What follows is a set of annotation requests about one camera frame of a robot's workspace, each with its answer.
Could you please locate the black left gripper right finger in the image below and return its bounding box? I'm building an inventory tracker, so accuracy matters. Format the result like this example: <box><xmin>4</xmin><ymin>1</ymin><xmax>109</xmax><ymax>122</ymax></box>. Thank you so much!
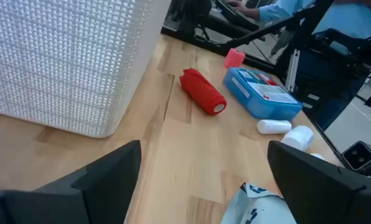
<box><xmin>266</xmin><ymin>140</ymin><xmax>371</xmax><ymax>224</ymax></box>

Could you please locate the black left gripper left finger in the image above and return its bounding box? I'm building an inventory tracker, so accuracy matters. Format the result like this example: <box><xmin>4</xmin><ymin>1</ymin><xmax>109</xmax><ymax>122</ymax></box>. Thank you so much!
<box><xmin>0</xmin><ymin>139</ymin><xmax>143</xmax><ymax>224</ymax></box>

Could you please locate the white plastic bottle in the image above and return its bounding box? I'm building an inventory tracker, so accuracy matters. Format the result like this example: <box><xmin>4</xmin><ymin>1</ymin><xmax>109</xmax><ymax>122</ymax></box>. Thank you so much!
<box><xmin>280</xmin><ymin>125</ymin><xmax>315</xmax><ymax>152</ymax></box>

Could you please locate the white pouch with blue print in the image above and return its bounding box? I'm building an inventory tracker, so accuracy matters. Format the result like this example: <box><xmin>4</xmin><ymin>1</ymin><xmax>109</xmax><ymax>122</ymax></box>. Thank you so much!
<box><xmin>220</xmin><ymin>182</ymin><xmax>298</xmax><ymax>224</ymax></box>

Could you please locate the slim white gauze roll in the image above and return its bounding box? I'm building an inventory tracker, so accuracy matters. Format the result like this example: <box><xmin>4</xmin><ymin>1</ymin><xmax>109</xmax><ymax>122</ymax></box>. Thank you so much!
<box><xmin>256</xmin><ymin>119</ymin><xmax>293</xmax><ymax>135</ymax></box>

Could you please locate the blue plastic first aid box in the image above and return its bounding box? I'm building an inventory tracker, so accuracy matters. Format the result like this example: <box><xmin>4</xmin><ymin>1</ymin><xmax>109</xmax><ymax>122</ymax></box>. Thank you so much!
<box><xmin>223</xmin><ymin>67</ymin><xmax>303</xmax><ymax>121</ymax></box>

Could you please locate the red bandage roll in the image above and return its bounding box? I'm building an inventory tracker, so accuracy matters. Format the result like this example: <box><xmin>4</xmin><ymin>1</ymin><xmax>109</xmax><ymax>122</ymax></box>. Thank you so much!
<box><xmin>179</xmin><ymin>67</ymin><xmax>227</xmax><ymax>116</ymax></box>

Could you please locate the small pink bandage roll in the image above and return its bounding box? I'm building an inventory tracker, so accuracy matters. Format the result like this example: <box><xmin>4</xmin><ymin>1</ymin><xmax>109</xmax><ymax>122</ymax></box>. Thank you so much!
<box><xmin>223</xmin><ymin>48</ymin><xmax>246</xmax><ymax>68</ymax></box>

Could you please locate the white perforated plastic basket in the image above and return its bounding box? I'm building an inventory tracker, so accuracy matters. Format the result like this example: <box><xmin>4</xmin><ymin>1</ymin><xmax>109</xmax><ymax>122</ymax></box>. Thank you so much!
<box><xmin>0</xmin><ymin>0</ymin><xmax>172</xmax><ymax>139</ymax></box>

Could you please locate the person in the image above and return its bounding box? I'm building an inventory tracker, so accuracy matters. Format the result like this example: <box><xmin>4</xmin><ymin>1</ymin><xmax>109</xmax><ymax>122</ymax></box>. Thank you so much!
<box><xmin>227</xmin><ymin>0</ymin><xmax>371</xmax><ymax>40</ymax></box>

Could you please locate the black laptop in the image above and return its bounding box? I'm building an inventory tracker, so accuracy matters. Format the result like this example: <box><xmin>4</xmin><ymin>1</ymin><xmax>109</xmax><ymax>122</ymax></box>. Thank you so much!
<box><xmin>214</xmin><ymin>0</ymin><xmax>261</xmax><ymax>32</ymax></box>

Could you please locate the black office chair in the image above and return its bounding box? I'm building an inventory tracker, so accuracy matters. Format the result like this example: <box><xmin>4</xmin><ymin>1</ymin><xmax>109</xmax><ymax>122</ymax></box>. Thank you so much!
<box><xmin>169</xmin><ymin>0</ymin><xmax>213</xmax><ymax>35</ymax></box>

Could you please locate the person's hand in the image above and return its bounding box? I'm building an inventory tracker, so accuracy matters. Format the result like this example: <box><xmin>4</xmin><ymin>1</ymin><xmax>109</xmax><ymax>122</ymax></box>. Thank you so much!
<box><xmin>227</xmin><ymin>0</ymin><xmax>246</xmax><ymax>9</ymax></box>

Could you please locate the black table-level camera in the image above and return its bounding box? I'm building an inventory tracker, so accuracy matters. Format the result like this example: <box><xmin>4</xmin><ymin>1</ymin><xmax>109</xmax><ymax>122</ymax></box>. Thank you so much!
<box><xmin>341</xmin><ymin>140</ymin><xmax>371</xmax><ymax>182</ymax></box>

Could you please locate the silver aluminium rail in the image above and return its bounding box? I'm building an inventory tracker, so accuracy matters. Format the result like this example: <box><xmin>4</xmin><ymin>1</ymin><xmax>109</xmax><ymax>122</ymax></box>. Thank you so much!
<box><xmin>285</xmin><ymin>49</ymin><xmax>301</xmax><ymax>93</ymax></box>

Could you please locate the black rig frame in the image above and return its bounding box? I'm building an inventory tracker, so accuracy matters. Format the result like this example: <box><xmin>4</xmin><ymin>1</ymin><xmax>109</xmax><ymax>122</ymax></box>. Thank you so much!
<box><xmin>160</xmin><ymin>0</ymin><xmax>334</xmax><ymax>74</ymax></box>

